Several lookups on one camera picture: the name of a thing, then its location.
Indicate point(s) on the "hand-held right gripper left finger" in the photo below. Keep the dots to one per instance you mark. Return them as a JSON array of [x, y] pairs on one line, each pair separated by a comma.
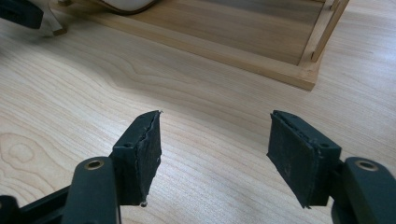
[[138, 168]]

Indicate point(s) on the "wooden shoe rack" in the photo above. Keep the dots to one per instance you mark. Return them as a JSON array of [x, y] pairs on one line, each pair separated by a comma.
[[236, 34]]

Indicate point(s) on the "white high-heel shoe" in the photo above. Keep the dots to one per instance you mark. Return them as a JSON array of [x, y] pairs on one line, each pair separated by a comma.
[[130, 6]]

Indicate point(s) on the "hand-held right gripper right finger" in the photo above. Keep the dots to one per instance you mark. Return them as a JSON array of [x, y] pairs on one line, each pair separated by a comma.
[[299, 161]]

